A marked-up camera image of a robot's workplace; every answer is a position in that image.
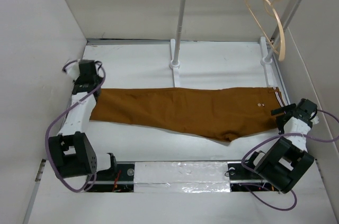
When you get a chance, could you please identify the brown trousers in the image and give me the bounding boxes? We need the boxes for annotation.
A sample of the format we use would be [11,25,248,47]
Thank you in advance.
[90,87,284,142]

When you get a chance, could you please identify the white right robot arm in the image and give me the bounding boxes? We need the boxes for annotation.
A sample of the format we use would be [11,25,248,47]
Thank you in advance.
[245,98,317,193]

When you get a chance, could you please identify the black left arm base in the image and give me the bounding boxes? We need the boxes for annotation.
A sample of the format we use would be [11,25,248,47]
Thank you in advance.
[85,162,135,193]

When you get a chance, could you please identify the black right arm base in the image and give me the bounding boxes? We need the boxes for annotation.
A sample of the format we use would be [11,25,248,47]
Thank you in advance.
[225,161,264,192]

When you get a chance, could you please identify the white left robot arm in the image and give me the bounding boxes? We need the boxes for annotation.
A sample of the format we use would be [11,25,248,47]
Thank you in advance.
[48,60,118,180]

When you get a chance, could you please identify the beige wooden clothes hanger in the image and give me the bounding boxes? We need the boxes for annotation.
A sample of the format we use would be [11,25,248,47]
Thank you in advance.
[244,0,286,61]

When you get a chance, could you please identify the white metal clothes rack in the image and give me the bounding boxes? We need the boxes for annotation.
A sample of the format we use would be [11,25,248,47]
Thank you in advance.
[169,0,303,87]

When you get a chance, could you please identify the silver foil tape strip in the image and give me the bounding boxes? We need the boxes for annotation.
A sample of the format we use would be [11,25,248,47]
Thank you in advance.
[133,161,230,193]

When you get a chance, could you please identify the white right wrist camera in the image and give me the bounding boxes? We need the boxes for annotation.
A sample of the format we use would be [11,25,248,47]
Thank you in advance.
[310,113,319,125]

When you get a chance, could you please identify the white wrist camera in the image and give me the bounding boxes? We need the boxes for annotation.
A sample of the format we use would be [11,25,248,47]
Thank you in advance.
[62,60,80,80]
[310,113,319,125]

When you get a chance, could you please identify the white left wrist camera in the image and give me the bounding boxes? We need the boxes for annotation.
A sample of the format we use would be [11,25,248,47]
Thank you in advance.
[62,60,80,80]

